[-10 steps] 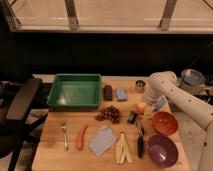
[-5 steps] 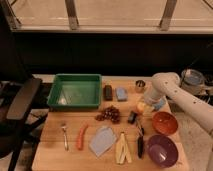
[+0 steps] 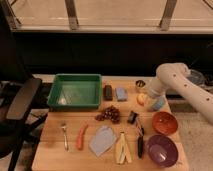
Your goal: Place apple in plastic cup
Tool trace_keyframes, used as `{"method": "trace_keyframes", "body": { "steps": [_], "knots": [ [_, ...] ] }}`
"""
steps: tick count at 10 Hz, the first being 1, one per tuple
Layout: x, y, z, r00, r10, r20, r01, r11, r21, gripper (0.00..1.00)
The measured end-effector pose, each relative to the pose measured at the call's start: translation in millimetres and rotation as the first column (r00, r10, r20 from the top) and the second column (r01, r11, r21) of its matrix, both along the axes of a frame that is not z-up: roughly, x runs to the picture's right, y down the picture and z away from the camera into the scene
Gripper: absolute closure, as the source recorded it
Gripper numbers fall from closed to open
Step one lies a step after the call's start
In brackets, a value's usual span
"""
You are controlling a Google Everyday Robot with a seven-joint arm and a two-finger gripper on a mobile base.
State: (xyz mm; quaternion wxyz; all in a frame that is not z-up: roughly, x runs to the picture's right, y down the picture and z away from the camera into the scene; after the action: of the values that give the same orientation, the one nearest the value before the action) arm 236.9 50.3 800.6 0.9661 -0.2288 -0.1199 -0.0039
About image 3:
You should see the black rectangular block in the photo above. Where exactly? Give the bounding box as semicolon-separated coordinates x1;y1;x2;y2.
104;85;113;100

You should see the blue grey cloth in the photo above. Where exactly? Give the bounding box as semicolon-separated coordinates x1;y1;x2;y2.
89;125;117;157

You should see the small metal cup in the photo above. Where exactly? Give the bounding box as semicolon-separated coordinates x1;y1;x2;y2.
135;80;146;93

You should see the black office chair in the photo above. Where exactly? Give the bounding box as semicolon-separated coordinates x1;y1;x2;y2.
0;78;47;171

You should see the green plastic tray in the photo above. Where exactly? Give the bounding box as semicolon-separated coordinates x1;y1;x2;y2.
47;74;102;111

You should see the orange carrot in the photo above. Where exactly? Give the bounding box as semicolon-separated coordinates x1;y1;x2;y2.
76;124;88;150

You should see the metal fork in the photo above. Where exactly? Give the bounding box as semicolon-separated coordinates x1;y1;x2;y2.
61;123;69;151

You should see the black handled knife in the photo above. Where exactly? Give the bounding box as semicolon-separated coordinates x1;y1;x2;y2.
136;120;144;158

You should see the blue sponge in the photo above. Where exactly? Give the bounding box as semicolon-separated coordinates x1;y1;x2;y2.
115;87;127;101

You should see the clear plastic cup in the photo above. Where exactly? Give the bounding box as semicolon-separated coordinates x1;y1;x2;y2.
187;69;205;86

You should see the orange bowl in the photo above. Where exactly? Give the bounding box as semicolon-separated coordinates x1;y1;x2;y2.
152;111;178;136

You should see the black binder clip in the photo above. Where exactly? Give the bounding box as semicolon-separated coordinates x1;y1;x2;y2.
127;111;138;124

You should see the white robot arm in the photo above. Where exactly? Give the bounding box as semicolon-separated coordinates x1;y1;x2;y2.
147;63;213;125

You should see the red yellow apple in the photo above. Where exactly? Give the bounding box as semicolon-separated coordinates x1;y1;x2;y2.
137;93;148;106

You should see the purple bowl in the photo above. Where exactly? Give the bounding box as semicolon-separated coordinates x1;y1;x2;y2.
146;135;179;167

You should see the bunch of dark grapes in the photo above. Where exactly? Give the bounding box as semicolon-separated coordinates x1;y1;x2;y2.
95;106;120;124

